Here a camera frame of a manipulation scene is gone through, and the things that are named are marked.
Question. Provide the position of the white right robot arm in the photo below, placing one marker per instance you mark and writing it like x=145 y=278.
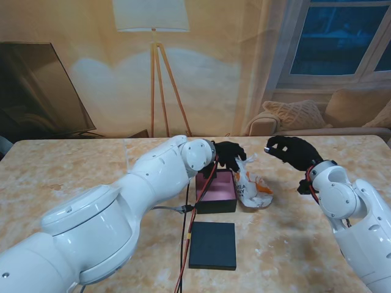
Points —
x=357 y=219

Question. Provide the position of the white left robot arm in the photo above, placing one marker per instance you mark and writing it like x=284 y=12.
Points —
x=107 y=213

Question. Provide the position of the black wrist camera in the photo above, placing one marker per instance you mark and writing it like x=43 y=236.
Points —
x=207 y=173
x=305 y=186

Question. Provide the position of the black gift box lid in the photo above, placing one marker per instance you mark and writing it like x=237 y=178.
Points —
x=214 y=245

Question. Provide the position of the black gift box pink inside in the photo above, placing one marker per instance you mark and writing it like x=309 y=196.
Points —
x=217 y=207

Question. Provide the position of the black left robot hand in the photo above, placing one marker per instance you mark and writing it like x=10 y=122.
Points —
x=229 y=152

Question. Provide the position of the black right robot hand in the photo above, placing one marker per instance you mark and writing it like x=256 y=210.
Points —
x=296 y=152

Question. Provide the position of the beige sofa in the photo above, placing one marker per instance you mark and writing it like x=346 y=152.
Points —
x=336 y=132

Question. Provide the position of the beige knitted cushion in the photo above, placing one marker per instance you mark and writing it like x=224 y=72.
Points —
x=296 y=114
x=382 y=120

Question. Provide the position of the white plastic bag orange logo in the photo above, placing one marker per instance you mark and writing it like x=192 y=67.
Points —
x=252 y=186

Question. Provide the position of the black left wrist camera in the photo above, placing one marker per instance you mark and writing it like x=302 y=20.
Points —
x=207 y=173

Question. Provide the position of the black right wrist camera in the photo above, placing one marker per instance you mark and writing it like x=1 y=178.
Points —
x=305 y=186

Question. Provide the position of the dark flat television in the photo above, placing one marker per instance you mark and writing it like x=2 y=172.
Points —
x=30 y=91

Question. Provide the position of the white shade tripod floor lamp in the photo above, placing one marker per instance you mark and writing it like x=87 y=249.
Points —
x=151 y=15

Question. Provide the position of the white framed window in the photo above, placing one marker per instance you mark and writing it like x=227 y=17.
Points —
x=330 y=39

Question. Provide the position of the plain tan cushion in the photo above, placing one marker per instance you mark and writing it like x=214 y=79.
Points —
x=351 y=103

